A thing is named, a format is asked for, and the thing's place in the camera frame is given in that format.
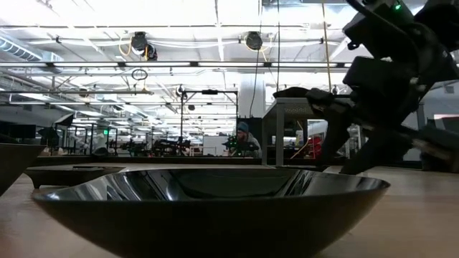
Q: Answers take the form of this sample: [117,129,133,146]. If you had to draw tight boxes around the dark monitors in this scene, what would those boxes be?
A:
[0,123,37,144]

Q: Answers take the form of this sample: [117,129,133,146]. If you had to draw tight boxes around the black gantry frame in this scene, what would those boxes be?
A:
[180,89,240,156]

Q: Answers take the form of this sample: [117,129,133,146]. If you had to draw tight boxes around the person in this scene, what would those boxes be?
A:
[229,121,262,158]

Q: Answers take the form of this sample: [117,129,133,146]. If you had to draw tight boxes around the red cabinet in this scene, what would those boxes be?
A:
[307,135,323,161]

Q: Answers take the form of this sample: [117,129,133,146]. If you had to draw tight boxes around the black ceiling cable reel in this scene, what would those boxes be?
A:
[129,31,159,62]
[244,31,264,52]

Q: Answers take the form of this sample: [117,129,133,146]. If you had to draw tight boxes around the black background robot arms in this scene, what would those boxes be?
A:
[121,138,191,158]

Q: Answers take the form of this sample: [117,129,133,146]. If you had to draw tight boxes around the leaf shaped black plate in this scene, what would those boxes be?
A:
[31,168,391,258]

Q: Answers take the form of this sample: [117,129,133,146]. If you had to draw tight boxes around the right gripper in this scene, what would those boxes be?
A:
[304,57,424,176]

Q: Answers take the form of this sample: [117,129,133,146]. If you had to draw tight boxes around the long ceiling light bar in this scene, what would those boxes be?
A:
[0,60,354,70]

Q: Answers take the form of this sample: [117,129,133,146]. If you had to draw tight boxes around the white board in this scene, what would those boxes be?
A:
[202,135,230,157]

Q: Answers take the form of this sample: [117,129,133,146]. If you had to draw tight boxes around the black softbox lamp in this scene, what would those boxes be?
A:
[53,113,75,128]

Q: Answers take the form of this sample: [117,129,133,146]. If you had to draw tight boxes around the silver ventilation duct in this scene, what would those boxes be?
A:
[0,35,64,64]

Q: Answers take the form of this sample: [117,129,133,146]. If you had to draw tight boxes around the small square black plate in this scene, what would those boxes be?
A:
[24,164,126,190]

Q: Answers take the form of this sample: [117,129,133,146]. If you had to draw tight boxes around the yellow hanging cable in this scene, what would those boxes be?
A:
[321,0,333,90]

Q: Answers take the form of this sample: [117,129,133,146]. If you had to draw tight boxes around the black aluminium table frame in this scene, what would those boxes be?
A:
[30,155,323,169]

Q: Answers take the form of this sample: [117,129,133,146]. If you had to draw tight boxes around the grey perforated metal shelf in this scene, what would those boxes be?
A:
[261,97,427,169]

